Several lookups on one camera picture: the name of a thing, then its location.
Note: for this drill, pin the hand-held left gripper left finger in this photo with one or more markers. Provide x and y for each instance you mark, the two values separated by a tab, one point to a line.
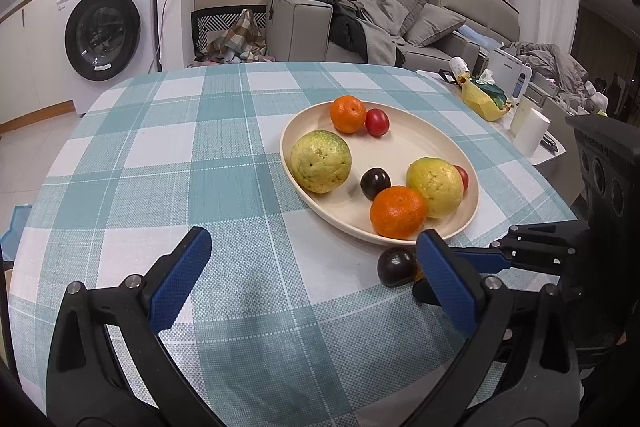
180	279

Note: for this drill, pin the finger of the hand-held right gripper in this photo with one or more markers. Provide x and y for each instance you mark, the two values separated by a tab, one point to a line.
427	294
535	249

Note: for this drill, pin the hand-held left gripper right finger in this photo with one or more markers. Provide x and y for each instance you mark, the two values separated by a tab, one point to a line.
445	282

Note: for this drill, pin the dark purple plum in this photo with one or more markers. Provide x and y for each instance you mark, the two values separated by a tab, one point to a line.
375	184
395	267

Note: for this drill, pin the orange mandarin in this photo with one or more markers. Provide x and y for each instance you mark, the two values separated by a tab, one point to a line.
348	115
398	213

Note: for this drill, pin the yellow-green guava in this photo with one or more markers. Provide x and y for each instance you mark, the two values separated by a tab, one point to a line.
435	188
320	163

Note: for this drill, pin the red tomato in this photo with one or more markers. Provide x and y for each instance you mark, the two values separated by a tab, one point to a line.
463	178
377	123

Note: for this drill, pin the cream oval plate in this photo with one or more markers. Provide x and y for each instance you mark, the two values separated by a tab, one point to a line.
400	147

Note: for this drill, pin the black remote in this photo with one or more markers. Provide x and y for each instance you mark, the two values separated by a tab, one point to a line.
549	142

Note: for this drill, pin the white paper roll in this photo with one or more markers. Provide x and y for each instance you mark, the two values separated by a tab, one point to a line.
531	133

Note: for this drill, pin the white side table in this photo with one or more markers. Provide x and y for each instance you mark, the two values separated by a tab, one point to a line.
500	132

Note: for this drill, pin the teal checked tablecloth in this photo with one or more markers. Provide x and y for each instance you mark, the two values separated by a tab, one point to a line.
200	157

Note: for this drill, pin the cream cup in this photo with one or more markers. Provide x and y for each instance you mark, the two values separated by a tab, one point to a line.
520	112

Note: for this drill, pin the grey blanket pile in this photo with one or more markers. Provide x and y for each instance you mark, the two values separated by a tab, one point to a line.
555	67

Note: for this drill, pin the yellow plastic bag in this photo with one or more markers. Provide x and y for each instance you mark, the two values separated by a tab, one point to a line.
477	99

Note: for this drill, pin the white appliance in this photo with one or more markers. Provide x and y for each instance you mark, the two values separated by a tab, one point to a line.
507	72

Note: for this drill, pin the white jar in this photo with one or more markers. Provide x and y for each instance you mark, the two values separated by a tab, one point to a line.
459	67

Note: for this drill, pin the light blue cloth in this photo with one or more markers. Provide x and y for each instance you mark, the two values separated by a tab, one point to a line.
480	38

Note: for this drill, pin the grey pillow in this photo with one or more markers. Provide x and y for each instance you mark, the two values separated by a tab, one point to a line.
402	7
432	27

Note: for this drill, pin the plaid cloth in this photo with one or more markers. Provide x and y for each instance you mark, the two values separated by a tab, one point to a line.
240	37

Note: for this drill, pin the white washing machine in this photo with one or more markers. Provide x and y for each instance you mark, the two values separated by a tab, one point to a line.
110	32

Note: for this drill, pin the white counter cabinet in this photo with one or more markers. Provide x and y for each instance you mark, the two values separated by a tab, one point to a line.
30	57

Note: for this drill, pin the grey sofa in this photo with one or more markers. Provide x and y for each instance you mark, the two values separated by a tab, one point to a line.
300	32

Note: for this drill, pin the pile of dark clothes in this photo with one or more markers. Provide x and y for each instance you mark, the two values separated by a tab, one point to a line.
345	22

